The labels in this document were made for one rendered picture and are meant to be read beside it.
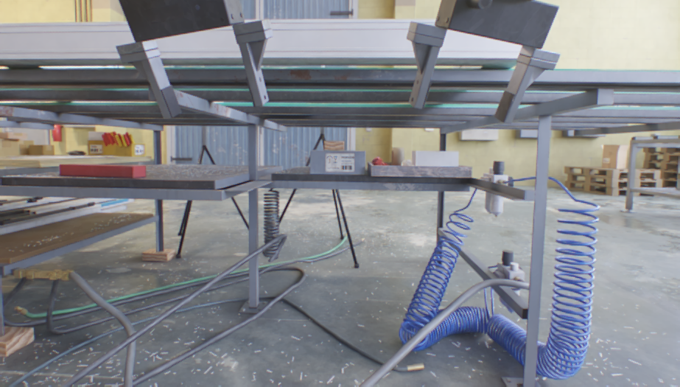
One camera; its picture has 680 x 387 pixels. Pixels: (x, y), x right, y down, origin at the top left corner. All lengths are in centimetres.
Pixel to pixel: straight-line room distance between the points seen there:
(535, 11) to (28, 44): 89
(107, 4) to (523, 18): 871
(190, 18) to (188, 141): 756
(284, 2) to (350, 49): 725
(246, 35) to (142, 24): 13
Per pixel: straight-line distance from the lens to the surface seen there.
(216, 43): 74
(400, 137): 690
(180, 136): 807
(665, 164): 819
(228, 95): 102
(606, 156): 774
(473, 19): 47
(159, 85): 53
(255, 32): 46
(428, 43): 46
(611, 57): 906
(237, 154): 758
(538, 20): 51
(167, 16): 49
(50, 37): 92
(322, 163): 143
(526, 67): 53
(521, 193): 108
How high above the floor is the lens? 69
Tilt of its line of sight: 4 degrees down
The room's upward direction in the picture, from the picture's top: 1 degrees clockwise
